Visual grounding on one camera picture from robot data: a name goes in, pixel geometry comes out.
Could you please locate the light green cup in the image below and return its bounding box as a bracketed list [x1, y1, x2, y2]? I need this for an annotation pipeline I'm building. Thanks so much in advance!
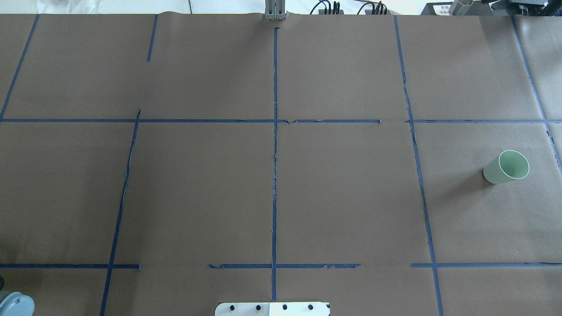
[483, 150, 530, 184]

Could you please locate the aluminium frame post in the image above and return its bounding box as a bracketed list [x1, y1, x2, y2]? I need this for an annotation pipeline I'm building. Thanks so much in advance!
[264, 0, 286, 21]

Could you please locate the metal cup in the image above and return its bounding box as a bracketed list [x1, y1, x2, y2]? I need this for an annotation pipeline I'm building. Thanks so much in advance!
[448, 0, 474, 16]

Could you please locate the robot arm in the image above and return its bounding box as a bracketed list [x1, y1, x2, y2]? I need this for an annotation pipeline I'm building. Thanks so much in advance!
[0, 291, 36, 316]

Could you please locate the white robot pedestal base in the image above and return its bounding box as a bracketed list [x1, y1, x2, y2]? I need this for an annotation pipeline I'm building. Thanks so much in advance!
[215, 302, 331, 316]

